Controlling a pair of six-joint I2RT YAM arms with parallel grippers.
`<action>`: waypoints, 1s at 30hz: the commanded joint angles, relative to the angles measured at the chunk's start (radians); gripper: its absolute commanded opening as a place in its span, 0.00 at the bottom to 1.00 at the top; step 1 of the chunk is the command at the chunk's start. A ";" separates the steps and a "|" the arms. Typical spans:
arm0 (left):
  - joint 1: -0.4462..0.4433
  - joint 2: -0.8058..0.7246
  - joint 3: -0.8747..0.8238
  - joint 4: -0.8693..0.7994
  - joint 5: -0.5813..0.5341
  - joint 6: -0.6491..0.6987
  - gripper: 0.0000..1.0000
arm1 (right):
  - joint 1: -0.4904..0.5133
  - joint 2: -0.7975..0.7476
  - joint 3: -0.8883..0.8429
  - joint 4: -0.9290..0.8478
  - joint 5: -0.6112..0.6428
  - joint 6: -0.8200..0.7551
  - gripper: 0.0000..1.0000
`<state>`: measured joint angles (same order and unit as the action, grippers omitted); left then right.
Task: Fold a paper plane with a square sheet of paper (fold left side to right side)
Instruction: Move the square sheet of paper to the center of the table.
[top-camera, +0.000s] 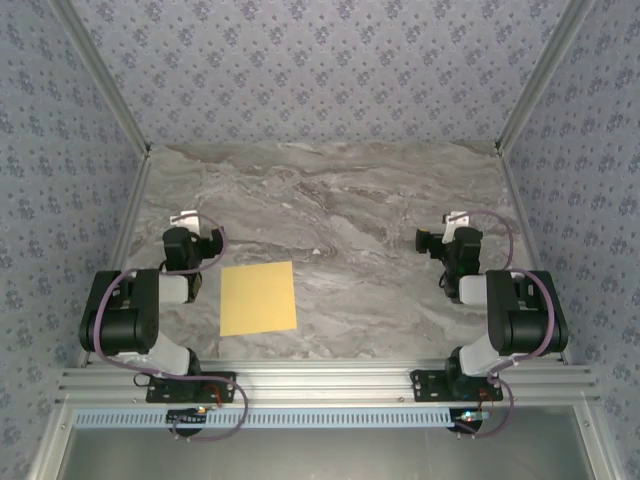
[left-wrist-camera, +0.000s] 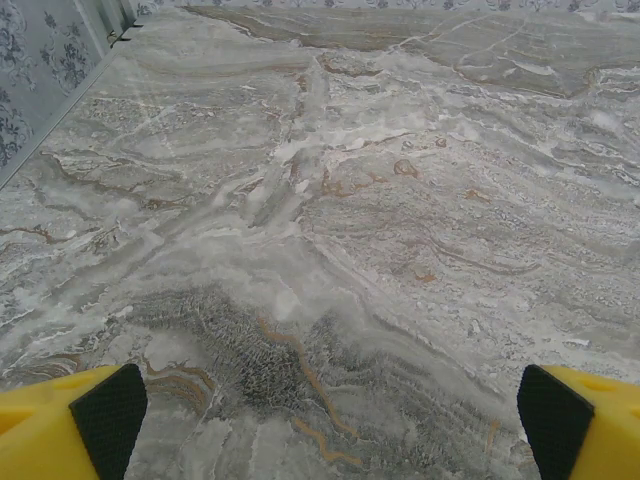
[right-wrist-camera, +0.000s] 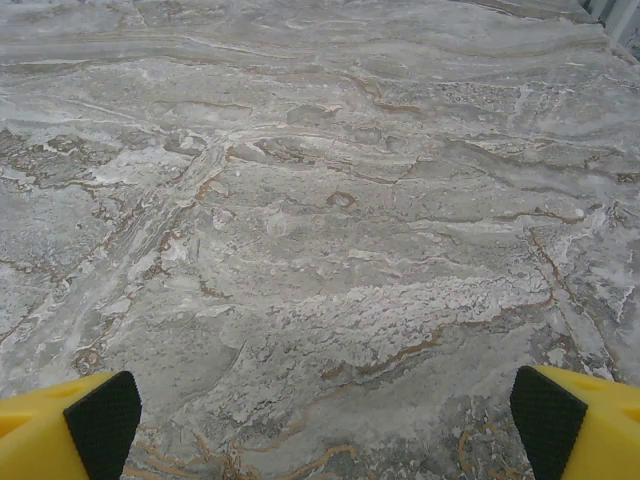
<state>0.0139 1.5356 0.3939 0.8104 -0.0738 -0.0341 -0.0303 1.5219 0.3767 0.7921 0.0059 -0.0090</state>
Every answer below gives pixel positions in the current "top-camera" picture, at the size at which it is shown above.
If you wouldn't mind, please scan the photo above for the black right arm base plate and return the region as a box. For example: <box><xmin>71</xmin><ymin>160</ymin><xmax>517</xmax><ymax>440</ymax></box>
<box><xmin>409</xmin><ymin>368</ymin><xmax>504</xmax><ymax>404</ymax></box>

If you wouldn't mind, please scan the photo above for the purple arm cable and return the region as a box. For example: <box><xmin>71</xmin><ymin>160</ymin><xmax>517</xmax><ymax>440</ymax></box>
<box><xmin>92</xmin><ymin>213</ymin><xmax>250</xmax><ymax>444</ymax></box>
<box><xmin>447</xmin><ymin>208</ymin><xmax>559</xmax><ymax>440</ymax></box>

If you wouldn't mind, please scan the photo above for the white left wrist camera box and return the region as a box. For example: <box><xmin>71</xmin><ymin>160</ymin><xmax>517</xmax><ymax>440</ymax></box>
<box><xmin>169</xmin><ymin>210</ymin><xmax>201</xmax><ymax>232</ymax></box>

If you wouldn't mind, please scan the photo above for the aluminium cross rail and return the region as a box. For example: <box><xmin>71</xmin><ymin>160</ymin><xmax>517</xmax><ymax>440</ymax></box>
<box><xmin>56</xmin><ymin>360</ymin><xmax>602</xmax><ymax>407</ymax></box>

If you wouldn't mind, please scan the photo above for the aluminium frame post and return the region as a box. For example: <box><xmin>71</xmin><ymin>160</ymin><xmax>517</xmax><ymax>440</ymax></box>
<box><xmin>493</xmin><ymin>0</ymin><xmax>599</xmax><ymax>154</ymax></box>
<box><xmin>48</xmin><ymin>0</ymin><xmax>153</xmax><ymax>157</ymax></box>

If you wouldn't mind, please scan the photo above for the yellow paper sheet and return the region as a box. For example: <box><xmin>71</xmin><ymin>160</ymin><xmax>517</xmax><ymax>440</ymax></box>
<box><xmin>218</xmin><ymin>260</ymin><xmax>299</xmax><ymax>338</ymax></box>

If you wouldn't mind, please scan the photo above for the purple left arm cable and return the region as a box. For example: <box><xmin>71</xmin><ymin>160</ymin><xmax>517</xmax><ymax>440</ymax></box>
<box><xmin>92</xmin><ymin>213</ymin><xmax>250</xmax><ymax>444</ymax></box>

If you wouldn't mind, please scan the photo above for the light blue slotted cable duct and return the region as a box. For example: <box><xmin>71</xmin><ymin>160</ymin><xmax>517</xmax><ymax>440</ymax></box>
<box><xmin>73</xmin><ymin>407</ymin><xmax>459</xmax><ymax>430</ymax></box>

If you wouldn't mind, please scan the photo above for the small black controller board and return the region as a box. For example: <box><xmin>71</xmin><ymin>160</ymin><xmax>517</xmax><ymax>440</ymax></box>
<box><xmin>166</xmin><ymin>407</ymin><xmax>208</xmax><ymax>427</ymax></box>
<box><xmin>451</xmin><ymin>407</ymin><xmax>490</xmax><ymax>435</ymax></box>

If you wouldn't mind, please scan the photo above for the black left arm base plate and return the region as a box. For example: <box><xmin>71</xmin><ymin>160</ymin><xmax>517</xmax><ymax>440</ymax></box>
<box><xmin>145</xmin><ymin>371</ymin><xmax>238</xmax><ymax>404</ymax></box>

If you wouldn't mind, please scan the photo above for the grey metal panel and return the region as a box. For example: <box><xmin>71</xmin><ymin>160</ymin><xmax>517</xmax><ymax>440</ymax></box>
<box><xmin>33</xmin><ymin>402</ymin><xmax>624</xmax><ymax>480</ymax></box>

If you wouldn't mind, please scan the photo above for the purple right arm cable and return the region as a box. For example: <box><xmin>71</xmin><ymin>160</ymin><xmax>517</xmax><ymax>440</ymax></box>
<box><xmin>447</xmin><ymin>208</ymin><xmax>559</xmax><ymax>440</ymax></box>

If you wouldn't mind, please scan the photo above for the aluminium table side rail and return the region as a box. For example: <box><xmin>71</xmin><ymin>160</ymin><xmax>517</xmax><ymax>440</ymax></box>
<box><xmin>494</xmin><ymin>144</ymin><xmax>572</xmax><ymax>365</ymax></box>
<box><xmin>77</xmin><ymin>149</ymin><xmax>153</xmax><ymax>369</ymax></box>

